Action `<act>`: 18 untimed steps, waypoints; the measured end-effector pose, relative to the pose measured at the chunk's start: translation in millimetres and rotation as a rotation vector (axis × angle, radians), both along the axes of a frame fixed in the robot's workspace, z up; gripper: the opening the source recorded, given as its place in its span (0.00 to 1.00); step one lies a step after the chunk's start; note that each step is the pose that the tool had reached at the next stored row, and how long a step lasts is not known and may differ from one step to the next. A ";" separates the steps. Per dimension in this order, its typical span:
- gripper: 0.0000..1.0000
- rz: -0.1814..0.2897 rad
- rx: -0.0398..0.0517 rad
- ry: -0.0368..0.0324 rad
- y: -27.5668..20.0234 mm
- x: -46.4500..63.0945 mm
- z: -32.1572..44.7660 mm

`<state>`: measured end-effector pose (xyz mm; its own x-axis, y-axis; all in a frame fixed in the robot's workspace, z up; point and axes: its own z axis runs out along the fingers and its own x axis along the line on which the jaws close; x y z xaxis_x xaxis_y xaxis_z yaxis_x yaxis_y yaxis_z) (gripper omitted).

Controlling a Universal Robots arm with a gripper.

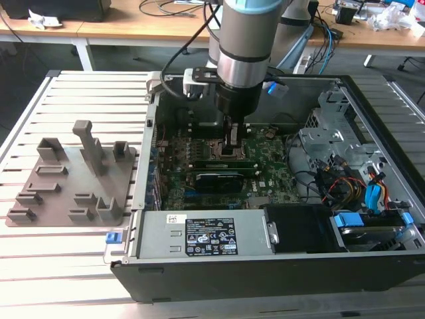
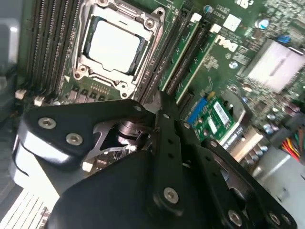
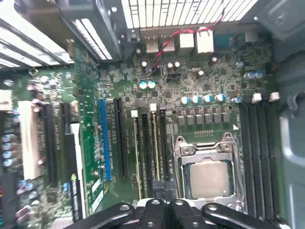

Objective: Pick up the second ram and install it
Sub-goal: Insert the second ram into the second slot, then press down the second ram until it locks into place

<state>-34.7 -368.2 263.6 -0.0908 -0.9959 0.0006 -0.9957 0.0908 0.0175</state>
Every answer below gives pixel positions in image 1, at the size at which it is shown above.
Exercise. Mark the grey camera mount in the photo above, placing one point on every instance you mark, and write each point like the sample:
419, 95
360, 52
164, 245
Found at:
194, 89

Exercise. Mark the green motherboard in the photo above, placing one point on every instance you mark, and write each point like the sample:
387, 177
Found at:
272, 166

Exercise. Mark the blue disk carrier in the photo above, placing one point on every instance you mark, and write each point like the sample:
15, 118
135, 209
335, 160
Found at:
347, 221

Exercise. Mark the white power strip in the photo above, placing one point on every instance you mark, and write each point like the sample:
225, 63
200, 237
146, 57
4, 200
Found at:
303, 64

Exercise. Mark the green RAM stick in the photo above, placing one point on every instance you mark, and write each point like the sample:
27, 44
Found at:
207, 124
216, 164

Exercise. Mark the round coin battery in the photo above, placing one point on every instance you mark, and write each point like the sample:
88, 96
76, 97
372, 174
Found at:
270, 134

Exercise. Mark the black box on desk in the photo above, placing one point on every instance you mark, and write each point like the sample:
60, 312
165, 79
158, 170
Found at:
66, 10

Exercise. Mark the crumpled clear plastic bag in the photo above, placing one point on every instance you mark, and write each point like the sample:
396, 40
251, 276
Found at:
388, 18

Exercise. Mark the black speaker box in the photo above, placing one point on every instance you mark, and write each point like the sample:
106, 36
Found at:
313, 13

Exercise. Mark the crumpled white paper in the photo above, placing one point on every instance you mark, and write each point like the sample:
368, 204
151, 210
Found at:
43, 21

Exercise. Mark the blue expansion slot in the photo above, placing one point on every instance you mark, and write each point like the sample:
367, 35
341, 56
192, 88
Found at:
190, 192

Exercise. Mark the grey parts rack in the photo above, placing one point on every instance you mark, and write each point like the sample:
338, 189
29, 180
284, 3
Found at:
56, 202

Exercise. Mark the open black PC case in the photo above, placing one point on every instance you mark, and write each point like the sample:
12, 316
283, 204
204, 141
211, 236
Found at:
232, 282

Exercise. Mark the metal drive cage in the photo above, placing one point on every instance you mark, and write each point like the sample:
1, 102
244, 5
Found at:
318, 136

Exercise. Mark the small black device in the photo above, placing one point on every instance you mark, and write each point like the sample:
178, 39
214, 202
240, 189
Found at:
347, 15

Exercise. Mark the black graphics card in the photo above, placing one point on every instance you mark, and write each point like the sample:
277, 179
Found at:
219, 182

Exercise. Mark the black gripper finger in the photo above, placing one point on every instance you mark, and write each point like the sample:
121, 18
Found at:
229, 133

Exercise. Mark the grey power supply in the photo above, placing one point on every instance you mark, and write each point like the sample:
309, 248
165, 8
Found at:
159, 232

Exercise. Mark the wooden desk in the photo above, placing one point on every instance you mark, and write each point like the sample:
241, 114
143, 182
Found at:
133, 26

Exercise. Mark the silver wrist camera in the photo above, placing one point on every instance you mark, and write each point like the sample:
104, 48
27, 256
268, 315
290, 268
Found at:
279, 91

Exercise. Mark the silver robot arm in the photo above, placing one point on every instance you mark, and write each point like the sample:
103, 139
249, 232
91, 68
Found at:
245, 33

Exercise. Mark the black plastic shroud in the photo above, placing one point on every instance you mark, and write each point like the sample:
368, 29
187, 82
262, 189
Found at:
299, 229

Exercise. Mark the blue case latch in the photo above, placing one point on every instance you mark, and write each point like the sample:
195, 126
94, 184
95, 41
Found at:
111, 238

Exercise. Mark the silver hard disk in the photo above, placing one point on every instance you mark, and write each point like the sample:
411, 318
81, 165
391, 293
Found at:
365, 234

